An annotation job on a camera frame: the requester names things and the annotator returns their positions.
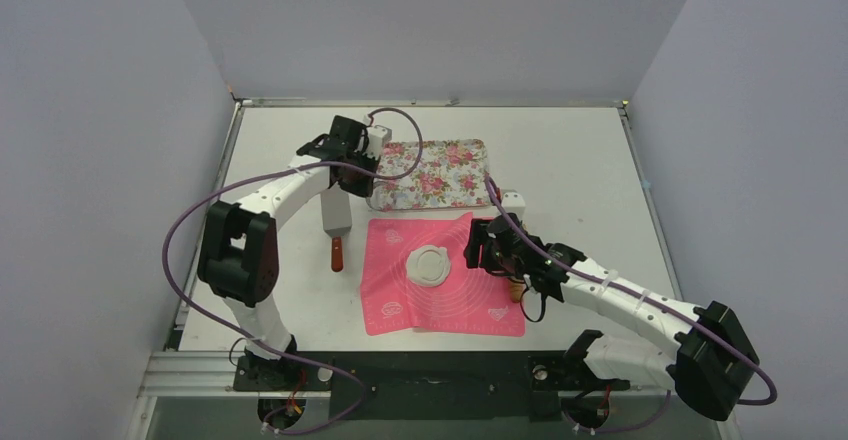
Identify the white dough lump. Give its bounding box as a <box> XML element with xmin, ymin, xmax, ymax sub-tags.
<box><xmin>405</xmin><ymin>245</ymin><xmax>451</xmax><ymax>288</ymax></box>

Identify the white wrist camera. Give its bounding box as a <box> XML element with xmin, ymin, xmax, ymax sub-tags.
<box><xmin>363</xmin><ymin>115</ymin><xmax>392</xmax><ymax>161</ymax></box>
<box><xmin>501</xmin><ymin>190</ymin><xmax>526</xmax><ymax>222</ymax></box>

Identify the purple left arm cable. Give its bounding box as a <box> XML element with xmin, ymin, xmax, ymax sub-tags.
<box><xmin>161</xmin><ymin>106</ymin><xmax>425</xmax><ymax>437</ymax></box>

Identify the pink silicone baking mat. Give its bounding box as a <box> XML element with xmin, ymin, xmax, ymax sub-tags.
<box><xmin>360</xmin><ymin>213</ymin><xmax>526</xmax><ymax>337</ymax></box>

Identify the floral rectangular tray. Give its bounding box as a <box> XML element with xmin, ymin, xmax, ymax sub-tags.
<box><xmin>366</xmin><ymin>139</ymin><xmax>491</xmax><ymax>212</ymax></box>

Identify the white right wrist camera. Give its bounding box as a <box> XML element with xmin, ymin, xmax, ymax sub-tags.
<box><xmin>501</xmin><ymin>190</ymin><xmax>526</xmax><ymax>222</ymax></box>

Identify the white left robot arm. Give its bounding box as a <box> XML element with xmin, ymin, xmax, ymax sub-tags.
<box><xmin>198</xmin><ymin>116</ymin><xmax>392</xmax><ymax>390</ymax></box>

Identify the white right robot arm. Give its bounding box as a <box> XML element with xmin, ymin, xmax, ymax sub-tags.
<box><xmin>464</xmin><ymin>214</ymin><xmax>760</xmax><ymax>421</ymax></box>

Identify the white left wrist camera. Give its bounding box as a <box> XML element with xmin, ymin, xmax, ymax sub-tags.
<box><xmin>363</xmin><ymin>115</ymin><xmax>392</xmax><ymax>161</ymax></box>

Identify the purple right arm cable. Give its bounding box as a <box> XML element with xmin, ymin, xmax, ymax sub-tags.
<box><xmin>483</xmin><ymin>175</ymin><xmax>778</xmax><ymax>436</ymax></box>

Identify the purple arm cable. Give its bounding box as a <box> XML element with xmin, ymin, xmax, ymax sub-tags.
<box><xmin>483</xmin><ymin>175</ymin><xmax>778</xmax><ymax>436</ymax></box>
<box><xmin>161</xmin><ymin>106</ymin><xmax>425</xmax><ymax>437</ymax></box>

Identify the wooden rolling pin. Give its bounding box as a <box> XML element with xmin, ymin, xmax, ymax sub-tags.
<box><xmin>508</xmin><ymin>278</ymin><xmax>526</xmax><ymax>303</ymax></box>

